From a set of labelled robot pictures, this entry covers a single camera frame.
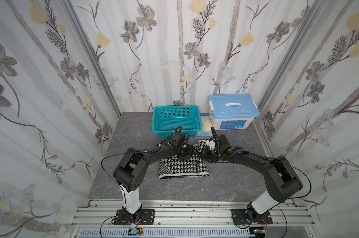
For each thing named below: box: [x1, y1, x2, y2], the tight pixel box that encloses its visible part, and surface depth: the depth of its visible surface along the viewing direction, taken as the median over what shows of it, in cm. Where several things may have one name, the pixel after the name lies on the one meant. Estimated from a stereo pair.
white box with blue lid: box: [208, 93, 261, 130], surface depth 106 cm
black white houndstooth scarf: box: [158, 140, 210, 179], surface depth 89 cm
